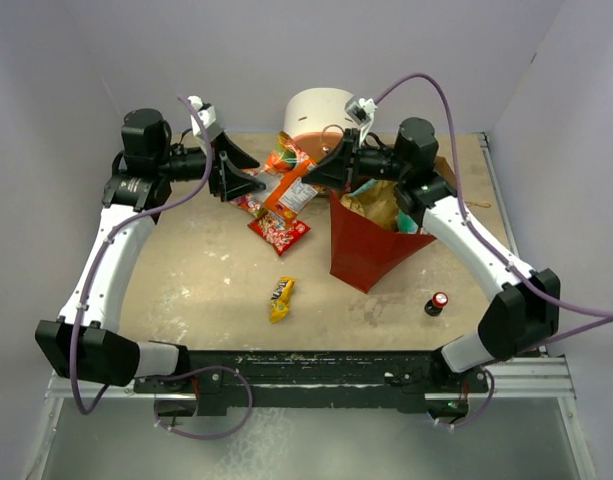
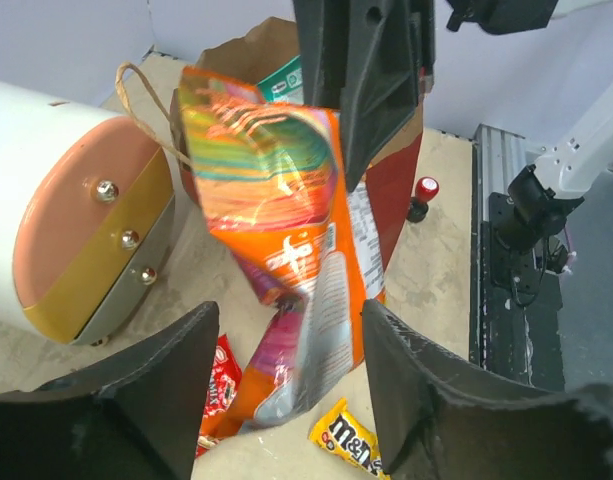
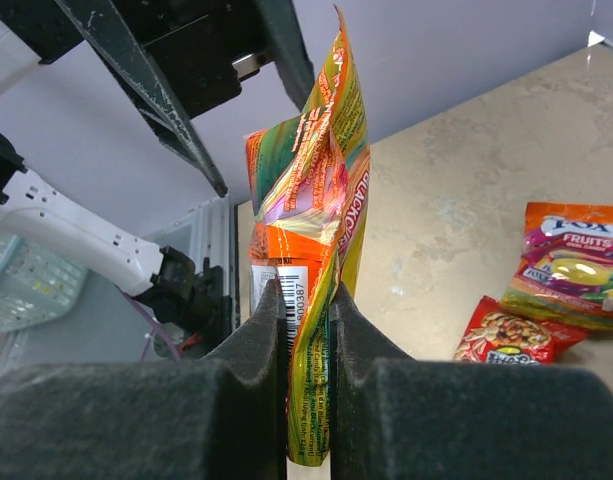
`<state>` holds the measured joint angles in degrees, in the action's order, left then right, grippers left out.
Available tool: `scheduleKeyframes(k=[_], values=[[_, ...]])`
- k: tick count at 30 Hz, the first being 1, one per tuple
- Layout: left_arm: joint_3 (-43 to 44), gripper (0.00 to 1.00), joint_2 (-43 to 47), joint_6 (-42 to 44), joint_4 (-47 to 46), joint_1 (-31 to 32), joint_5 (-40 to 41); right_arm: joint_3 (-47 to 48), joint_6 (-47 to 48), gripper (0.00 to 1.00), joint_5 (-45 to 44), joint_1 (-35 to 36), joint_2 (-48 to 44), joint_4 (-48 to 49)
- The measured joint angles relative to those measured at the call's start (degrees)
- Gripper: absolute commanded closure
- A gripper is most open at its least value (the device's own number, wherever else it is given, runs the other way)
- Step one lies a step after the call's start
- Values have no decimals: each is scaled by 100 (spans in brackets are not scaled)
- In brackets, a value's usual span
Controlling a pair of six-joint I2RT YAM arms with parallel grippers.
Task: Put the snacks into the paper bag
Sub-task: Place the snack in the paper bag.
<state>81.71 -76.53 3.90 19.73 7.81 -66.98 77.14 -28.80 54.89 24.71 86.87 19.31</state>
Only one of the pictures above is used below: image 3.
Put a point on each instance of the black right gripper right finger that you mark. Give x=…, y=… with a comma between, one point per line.
x=394, y=417

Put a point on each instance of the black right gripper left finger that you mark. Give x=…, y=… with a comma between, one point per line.
x=218, y=417

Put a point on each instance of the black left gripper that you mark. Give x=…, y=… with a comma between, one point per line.
x=206, y=49

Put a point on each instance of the red noodle snack packet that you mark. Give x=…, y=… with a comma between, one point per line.
x=497, y=337

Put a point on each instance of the orange Fox's candy bag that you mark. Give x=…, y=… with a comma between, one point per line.
x=309, y=181

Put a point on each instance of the colourful candy packet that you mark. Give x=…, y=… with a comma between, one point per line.
x=566, y=266

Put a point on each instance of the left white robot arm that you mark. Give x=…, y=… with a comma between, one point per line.
x=160, y=278

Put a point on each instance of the light blue plastic basket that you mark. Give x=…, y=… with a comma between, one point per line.
x=36, y=285

